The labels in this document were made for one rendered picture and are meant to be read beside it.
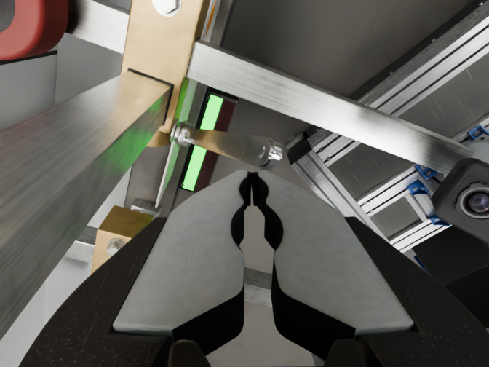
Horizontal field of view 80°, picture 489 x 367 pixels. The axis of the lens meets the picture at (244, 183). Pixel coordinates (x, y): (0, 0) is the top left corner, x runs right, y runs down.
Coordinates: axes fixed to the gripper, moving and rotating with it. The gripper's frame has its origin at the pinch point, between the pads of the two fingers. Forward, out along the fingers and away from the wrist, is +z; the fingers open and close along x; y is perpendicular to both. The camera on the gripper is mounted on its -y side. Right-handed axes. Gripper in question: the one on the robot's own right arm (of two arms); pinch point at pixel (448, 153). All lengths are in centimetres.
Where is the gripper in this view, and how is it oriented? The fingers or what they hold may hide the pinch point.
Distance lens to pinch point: 39.6
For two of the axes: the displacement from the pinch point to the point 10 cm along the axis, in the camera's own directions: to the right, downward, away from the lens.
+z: -0.1, -4.9, 8.7
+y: 9.4, 3.0, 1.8
